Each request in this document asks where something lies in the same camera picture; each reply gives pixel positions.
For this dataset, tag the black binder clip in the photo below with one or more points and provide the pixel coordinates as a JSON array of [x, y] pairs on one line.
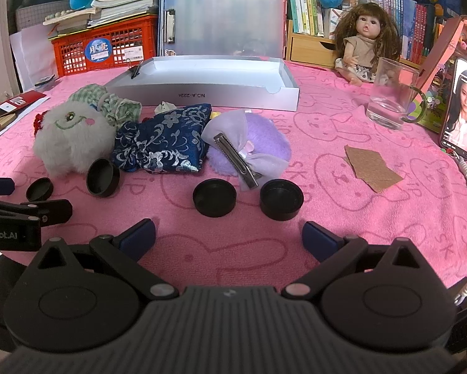
[[134, 70]]

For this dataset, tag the translucent file folder box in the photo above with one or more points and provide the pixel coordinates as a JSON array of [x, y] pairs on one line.
[[222, 27]]

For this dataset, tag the brown sandpaper piece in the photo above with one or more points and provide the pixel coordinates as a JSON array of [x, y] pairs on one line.
[[369, 166]]

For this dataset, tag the pink phone stand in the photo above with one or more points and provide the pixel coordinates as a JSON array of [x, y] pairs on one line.
[[438, 71]]

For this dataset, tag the stack of books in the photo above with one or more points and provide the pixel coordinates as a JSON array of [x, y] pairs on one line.
[[101, 12]]

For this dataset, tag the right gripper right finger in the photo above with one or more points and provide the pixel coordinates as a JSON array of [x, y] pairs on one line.
[[336, 256]]

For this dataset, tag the white cardboard box tray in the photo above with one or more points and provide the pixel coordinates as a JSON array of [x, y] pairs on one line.
[[224, 81]]

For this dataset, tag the smartphone with video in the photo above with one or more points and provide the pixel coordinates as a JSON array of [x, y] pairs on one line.
[[454, 130]]

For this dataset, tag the blue floral fabric pouch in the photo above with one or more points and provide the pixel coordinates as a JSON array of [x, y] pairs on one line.
[[168, 142]]

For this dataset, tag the purple fluffy bow hairclip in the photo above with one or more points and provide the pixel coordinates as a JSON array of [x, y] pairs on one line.
[[255, 138]]

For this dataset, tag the green checkered cloth pouch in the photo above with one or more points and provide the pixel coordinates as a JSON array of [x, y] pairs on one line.
[[115, 109]]

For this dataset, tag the small black round cap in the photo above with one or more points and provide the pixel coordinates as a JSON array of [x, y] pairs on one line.
[[40, 190]]

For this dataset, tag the white fluffy plush toy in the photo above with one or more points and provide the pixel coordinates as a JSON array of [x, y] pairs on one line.
[[74, 135]]

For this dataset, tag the row of blue red books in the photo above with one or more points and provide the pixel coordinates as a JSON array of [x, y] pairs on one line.
[[417, 24]]

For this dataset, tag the red plastic crate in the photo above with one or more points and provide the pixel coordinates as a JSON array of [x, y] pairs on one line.
[[119, 44]]

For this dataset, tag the clear glass mug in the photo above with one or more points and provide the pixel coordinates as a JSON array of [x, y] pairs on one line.
[[394, 98]]

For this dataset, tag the brown haired baby doll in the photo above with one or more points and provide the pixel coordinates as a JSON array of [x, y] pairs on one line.
[[363, 35]]

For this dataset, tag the wooden drawer organizer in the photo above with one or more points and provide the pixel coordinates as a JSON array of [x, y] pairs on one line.
[[309, 50]]

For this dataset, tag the pink bunny towel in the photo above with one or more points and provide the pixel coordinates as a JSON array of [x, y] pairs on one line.
[[429, 205]]

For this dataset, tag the red paper packet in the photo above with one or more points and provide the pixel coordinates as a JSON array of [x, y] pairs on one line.
[[20, 102]]

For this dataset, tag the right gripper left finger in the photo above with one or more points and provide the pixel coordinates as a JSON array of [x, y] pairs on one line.
[[119, 256]]

